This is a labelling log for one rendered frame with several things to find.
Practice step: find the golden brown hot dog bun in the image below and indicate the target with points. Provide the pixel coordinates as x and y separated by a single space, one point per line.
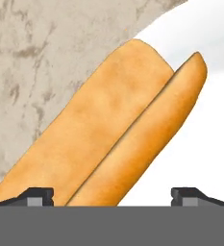
116 128

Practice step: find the white plate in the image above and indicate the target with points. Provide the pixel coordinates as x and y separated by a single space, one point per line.
193 144

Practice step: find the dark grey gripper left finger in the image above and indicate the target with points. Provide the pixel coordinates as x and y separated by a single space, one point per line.
36 195

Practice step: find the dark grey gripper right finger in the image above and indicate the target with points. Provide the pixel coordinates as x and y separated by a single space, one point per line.
185 195

